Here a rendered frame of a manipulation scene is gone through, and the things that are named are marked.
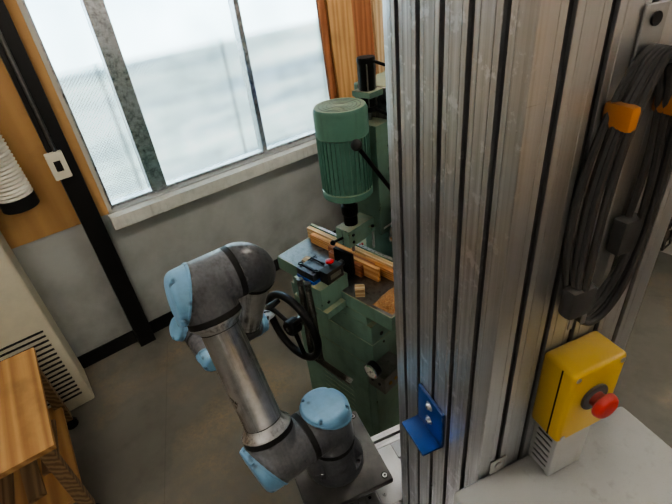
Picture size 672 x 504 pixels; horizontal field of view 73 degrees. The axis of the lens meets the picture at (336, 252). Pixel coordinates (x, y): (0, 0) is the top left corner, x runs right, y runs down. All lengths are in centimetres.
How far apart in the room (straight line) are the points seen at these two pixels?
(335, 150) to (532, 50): 110
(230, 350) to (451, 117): 66
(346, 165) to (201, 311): 74
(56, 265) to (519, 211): 256
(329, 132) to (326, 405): 80
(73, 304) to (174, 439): 96
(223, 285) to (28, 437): 136
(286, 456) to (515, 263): 72
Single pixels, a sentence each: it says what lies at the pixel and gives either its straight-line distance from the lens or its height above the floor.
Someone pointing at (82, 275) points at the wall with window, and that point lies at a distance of 285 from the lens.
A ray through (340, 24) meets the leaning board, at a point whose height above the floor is 153.
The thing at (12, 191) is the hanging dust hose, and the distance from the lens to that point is 244.
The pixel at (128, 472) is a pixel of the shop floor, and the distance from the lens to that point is 253.
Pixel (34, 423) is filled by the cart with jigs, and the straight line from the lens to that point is 219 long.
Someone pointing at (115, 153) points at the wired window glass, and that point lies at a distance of 273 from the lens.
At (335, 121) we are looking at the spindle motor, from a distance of 142.
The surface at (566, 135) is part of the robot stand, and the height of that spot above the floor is 175.
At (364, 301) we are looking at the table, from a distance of 157.
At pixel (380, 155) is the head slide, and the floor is 131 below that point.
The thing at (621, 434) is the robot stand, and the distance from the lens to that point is 90.
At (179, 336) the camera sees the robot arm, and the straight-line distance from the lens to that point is 135.
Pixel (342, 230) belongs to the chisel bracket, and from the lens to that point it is 164.
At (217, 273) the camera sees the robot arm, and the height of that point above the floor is 140.
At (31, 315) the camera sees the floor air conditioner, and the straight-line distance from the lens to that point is 257.
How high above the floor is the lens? 191
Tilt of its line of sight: 34 degrees down
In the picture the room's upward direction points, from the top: 7 degrees counter-clockwise
